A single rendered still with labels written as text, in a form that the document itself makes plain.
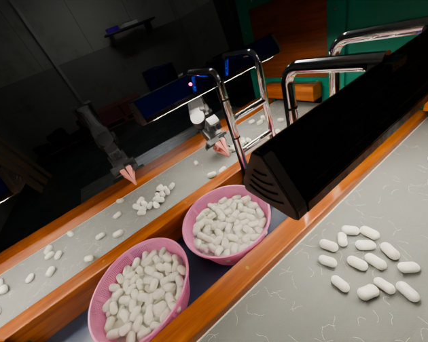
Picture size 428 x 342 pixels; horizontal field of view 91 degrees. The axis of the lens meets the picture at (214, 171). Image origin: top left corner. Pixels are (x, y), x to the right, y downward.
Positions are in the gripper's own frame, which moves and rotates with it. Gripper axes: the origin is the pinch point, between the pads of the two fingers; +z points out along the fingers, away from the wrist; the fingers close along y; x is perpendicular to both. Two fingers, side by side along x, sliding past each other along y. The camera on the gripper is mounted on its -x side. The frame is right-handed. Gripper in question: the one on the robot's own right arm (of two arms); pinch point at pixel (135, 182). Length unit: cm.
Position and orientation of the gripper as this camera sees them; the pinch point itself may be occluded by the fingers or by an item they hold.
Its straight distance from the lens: 90.8
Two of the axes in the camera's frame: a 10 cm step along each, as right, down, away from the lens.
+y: 7.9, -5.4, 3.0
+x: -1.0, 3.7, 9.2
